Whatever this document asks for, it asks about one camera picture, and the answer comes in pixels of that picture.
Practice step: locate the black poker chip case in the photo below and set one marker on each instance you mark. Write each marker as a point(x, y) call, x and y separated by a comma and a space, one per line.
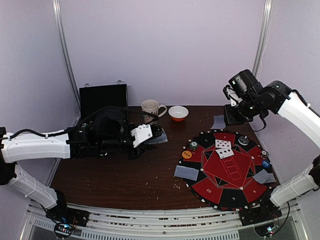
point(95, 99)

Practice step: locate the aluminium frame post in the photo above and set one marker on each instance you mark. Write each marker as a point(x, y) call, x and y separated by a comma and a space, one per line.
point(56, 4)
point(263, 37)

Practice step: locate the black dealer button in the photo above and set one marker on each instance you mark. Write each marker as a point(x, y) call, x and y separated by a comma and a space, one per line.
point(243, 140)

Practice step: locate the red black poker mat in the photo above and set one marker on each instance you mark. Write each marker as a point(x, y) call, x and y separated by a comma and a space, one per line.
point(225, 184)

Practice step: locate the orange white ceramic bowl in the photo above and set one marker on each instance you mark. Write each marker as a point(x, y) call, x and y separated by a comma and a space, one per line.
point(178, 113)

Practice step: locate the right aluminium frame post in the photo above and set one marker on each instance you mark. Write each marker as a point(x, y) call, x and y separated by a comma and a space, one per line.
point(263, 37)

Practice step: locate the face up spades card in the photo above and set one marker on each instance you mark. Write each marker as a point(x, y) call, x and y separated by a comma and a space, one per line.
point(224, 152)

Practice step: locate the aluminium front rail base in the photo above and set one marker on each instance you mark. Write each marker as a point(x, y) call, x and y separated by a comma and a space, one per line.
point(204, 223)

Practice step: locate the blue small blind button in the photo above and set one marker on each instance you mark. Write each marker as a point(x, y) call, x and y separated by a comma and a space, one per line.
point(266, 163)

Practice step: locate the orange big blind button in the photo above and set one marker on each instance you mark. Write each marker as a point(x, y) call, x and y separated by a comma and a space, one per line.
point(186, 154)

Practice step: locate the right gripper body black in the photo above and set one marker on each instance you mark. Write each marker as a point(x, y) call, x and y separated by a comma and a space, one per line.
point(230, 116)

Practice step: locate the white floral ceramic mug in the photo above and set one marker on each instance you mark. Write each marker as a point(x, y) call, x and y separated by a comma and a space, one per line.
point(153, 107)

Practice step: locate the deck of playing cards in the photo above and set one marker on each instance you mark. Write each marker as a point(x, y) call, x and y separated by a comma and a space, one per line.
point(159, 138)

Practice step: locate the nine of diamonds card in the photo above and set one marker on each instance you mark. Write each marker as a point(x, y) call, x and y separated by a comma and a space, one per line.
point(223, 144)

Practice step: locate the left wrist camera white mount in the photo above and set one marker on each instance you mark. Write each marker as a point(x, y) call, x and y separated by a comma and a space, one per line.
point(141, 133)

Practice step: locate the left aluminium frame post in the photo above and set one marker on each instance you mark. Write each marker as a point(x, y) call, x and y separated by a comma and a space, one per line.
point(56, 4)

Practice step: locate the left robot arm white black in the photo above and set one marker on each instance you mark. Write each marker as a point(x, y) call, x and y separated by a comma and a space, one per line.
point(28, 144)

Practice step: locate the stack of poker chips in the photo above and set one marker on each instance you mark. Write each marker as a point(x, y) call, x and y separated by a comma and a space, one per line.
point(193, 145)
point(264, 154)

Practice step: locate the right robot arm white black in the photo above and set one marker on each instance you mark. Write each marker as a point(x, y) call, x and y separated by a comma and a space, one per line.
point(248, 99)

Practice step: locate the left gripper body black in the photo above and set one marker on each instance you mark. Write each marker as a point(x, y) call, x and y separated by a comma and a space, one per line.
point(109, 144)

